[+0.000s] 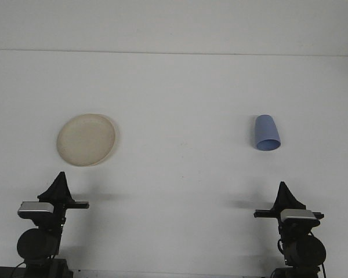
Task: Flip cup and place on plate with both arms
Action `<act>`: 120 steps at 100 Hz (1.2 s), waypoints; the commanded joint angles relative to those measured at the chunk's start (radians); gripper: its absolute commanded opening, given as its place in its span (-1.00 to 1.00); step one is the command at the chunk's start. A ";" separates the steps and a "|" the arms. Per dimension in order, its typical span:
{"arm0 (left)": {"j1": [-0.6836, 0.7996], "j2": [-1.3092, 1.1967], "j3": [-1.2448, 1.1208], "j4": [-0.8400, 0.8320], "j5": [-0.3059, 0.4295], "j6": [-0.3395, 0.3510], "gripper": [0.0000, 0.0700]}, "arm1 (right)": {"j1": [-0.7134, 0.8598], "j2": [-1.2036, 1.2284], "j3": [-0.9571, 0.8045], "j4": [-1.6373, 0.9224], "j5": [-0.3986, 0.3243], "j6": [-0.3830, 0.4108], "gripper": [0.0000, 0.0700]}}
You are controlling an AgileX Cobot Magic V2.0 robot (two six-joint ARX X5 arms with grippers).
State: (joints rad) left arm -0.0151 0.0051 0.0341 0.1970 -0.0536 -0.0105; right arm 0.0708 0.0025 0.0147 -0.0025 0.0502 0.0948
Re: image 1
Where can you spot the pale blue cup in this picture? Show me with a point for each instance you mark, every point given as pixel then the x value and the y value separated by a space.
pixel 265 130

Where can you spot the pale cream round plate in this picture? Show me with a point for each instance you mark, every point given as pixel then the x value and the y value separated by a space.
pixel 87 140

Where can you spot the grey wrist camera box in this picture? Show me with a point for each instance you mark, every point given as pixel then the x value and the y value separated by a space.
pixel 34 208
pixel 297 215

